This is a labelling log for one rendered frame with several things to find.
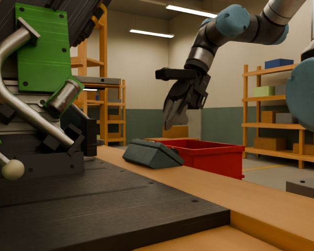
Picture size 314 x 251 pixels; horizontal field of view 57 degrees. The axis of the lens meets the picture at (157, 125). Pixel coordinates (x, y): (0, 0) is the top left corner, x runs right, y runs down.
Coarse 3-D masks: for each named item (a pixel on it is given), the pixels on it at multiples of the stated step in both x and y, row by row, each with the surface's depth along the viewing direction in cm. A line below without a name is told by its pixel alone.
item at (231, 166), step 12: (168, 144) 115; (180, 144) 118; (192, 144) 116; (204, 144) 110; (216, 144) 104; (228, 144) 99; (180, 156) 89; (192, 156) 84; (204, 156) 86; (216, 156) 88; (228, 156) 91; (240, 156) 94; (204, 168) 86; (216, 168) 88; (228, 168) 91; (240, 168) 94
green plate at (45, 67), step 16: (16, 16) 65; (32, 16) 66; (48, 16) 68; (64, 16) 70; (48, 32) 67; (64, 32) 69; (32, 48) 65; (48, 48) 67; (64, 48) 68; (32, 64) 64; (48, 64) 66; (64, 64) 68; (32, 80) 63; (48, 80) 65; (64, 80) 67
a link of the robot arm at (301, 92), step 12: (312, 0) 47; (312, 12) 47; (312, 24) 47; (312, 36) 47; (312, 48) 45; (312, 60) 43; (300, 72) 46; (312, 72) 44; (288, 84) 48; (300, 84) 46; (312, 84) 44; (288, 96) 48; (300, 96) 46; (312, 96) 44; (288, 108) 49; (300, 108) 47; (312, 108) 44; (300, 120) 47; (312, 120) 45
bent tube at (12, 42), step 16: (16, 32) 61; (32, 32) 62; (0, 48) 58; (16, 48) 61; (0, 64) 58; (0, 80) 57; (0, 96) 56; (16, 112) 57; (32, 112) 58; (48, 128) 59; (64, 144) 60
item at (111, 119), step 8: (120, 80) 957; (120, 88) 995; (96, 96) 919; (120, 96) 996; (88, 104) 898; (96, 104) 910; (112, 104) 934; (120, 104) 947; (120, 112) 998; (112, 120) 948; (120, 120) 961; (120, 128) 1000; (112, 136) 950; (120, 136) 961; (120, 144) 1002
